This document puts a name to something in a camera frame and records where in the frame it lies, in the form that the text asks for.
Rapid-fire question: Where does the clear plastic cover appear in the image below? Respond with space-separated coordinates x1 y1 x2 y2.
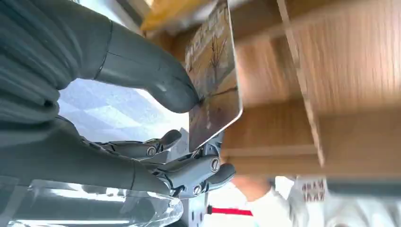
0 179 184 227

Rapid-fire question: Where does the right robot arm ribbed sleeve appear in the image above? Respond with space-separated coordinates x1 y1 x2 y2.
0 0 80 126

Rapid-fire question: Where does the wooden compartment box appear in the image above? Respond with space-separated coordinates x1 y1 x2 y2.
140 0 401 183

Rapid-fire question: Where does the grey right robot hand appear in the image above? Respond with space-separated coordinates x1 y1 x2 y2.
0 0 236 200

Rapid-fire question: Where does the person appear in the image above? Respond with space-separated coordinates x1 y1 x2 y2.
232 175 401 227

